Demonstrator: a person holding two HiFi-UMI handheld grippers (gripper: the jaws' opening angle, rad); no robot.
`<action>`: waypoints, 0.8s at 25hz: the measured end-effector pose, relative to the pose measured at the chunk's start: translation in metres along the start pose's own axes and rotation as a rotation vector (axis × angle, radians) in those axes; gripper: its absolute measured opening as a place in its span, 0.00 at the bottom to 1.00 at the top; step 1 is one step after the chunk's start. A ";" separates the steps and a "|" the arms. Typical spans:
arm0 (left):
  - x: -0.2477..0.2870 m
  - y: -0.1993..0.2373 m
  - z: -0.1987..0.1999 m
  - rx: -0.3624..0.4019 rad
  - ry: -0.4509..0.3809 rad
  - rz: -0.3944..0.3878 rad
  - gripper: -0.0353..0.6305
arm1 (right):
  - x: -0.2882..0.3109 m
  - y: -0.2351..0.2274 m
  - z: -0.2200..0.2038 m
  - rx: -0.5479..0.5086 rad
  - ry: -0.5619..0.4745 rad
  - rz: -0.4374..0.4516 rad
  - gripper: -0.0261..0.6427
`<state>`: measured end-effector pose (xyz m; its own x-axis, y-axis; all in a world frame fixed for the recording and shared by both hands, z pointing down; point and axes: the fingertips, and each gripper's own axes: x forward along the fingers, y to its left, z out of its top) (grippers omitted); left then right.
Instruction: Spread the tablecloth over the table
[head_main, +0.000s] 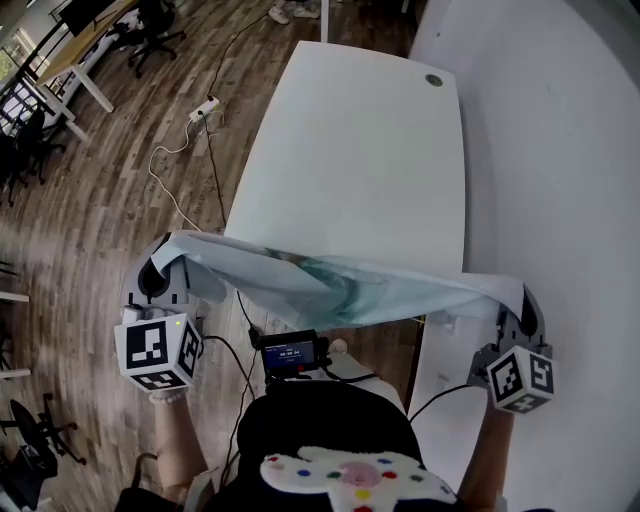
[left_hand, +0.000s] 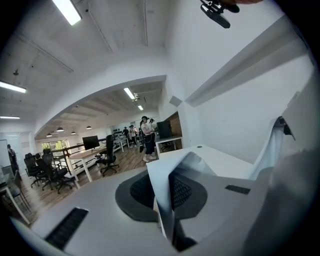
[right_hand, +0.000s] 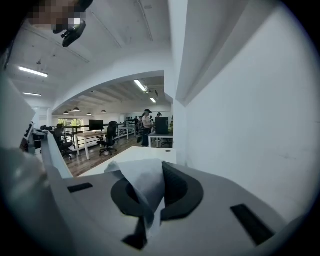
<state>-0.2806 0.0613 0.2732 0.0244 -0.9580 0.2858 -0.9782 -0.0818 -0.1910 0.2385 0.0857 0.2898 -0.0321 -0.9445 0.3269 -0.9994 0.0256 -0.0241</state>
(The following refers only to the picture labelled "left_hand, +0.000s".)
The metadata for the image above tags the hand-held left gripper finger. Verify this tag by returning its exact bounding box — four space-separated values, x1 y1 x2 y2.
9 167 262 256

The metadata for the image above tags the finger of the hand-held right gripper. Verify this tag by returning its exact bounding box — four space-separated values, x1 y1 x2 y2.
278 71 320 151

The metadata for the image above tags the light blue floral tablecloth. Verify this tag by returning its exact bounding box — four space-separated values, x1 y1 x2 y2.
146 116 286 248

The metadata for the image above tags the wooden desk with white legs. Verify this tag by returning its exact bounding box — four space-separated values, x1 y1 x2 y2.
67 146 109 182

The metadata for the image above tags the black office chair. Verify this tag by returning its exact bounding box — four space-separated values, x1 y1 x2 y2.
96 134 120 177
41 148 73 195
23 152 42 188

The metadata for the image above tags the black computer monitor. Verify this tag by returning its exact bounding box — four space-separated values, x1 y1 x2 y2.
82 135 100 151

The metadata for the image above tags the white table with grey top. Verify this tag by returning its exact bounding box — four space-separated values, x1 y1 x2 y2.
154 135 184 161

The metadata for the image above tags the whiteboard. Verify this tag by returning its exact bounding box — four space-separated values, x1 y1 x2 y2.
0 139 10 168

